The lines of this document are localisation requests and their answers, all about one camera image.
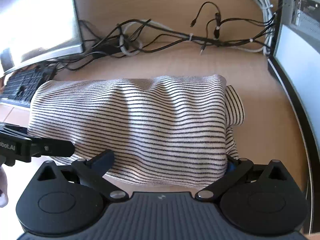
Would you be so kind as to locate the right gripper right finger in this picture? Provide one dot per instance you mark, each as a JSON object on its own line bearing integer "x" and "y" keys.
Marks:
{"x": 237, "y": 171}

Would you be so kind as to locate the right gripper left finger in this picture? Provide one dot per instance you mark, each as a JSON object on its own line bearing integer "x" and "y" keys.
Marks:
{"x": 91, "y": 172}

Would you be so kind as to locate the striped beige sweater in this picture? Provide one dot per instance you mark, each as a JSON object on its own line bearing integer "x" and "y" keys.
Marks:
{"x": 168, "y": 130}

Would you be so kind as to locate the left hand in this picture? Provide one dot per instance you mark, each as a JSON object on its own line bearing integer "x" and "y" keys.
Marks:
{"x": 3, "y": 188}

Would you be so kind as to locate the black keyboard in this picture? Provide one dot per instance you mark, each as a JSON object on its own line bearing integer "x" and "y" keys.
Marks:
{"x": 21, "y": 87}

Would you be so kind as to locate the white computer case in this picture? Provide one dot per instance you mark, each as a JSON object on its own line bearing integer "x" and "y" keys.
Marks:
{"x": 294, "y": 61}

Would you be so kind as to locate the black curved monitor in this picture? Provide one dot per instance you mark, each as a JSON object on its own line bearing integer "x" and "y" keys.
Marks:
{"x": 33, "y": 31}

